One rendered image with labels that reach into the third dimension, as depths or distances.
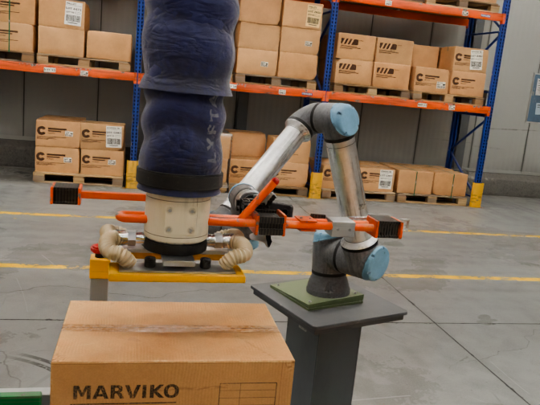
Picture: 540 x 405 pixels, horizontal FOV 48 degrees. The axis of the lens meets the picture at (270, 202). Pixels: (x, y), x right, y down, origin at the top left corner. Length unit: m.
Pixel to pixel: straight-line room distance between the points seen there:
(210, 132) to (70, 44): 7.28
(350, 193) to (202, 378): 1.02
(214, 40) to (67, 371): 0.86
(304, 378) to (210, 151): 1.43
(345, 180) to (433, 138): 9.01
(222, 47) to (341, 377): 1.69
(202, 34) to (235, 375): 0.84
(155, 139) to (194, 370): 0.58
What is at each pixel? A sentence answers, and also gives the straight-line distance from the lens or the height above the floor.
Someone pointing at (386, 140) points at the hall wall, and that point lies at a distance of 10.88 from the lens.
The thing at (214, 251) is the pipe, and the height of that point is 1.18.
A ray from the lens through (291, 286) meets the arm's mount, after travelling 2.70.
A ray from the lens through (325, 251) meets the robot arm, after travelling 2.53.
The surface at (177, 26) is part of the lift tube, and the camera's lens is 1.48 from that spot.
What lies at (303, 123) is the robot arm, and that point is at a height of 1.51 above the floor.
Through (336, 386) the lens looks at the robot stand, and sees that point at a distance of 2.75.
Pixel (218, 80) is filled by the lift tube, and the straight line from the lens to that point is 1.51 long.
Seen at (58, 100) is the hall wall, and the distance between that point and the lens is 10.07.
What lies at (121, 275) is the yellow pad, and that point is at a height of 1.15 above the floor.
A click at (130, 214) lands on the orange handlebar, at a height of 1.28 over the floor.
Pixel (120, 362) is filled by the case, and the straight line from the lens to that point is 1.55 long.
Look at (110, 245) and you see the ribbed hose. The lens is 1.53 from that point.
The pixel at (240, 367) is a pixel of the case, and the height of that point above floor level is 0.93.
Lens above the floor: 1.64
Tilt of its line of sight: 11 degrees down
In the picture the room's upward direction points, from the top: 6 degrees clockwise
